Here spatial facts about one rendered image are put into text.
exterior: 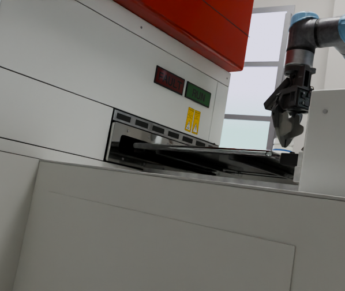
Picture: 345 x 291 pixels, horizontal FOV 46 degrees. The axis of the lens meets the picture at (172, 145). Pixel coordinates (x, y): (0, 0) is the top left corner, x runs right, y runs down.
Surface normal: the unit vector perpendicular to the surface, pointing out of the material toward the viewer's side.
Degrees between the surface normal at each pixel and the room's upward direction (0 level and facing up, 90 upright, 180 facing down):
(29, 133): 90
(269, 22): 90
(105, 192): 90
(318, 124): 90
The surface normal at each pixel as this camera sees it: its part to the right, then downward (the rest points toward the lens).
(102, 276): -0.65, -0.21
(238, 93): -0.47, -0.19
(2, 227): 0.74, 0.04
